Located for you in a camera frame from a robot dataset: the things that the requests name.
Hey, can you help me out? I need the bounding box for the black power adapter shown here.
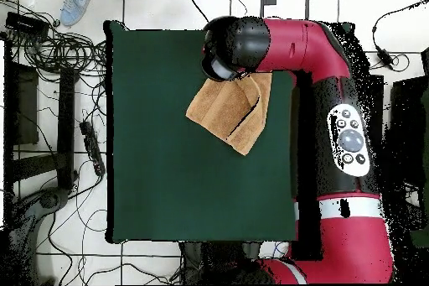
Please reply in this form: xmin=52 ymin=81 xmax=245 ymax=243
xmin=375 ymin=47 xmax=395 ymax=70

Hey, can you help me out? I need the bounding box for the black adapter cable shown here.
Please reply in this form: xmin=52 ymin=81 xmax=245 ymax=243
xmin=370 ymin=0 xmax=429 ymax=52

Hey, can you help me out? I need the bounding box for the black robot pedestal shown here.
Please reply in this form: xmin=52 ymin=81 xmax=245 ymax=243
xmin=178 ymin=241 xmax=262 ymax=285

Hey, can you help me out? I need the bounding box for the black power strip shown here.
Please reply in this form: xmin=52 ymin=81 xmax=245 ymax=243
xmin=79 ymin=120 xmax=106 ymax=178

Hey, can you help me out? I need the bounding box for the thick black cable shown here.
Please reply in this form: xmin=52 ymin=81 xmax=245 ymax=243
xmin=178 ymin=0 xmax=210 ymax=23

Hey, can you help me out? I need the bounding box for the grey stand base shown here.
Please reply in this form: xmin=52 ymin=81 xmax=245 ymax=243
xmin=6 ymin=186 xmax=70 ymax=285

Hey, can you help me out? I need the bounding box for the tan terry towel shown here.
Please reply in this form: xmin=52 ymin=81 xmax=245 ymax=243
xmin=184 ymin=71 xmax=273 ymax=157

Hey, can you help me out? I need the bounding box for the light blue shoe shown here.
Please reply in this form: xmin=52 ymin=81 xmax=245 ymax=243
xmin=59 ymin=0 xmax=96 ymax=28

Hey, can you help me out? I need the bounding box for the black rectangular box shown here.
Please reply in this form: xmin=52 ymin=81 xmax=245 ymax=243
xmin=4 ymin=11 xmax=51 ymax=38

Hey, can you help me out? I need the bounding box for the dark green fabric bundle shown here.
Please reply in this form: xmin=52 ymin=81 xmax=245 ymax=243
xmin=410 ymin=228 xmax=429 ymax=249

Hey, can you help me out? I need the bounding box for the dark green table cloth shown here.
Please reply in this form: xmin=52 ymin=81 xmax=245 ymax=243
xmin=101 ymin=19 xmax=355 ymax=246

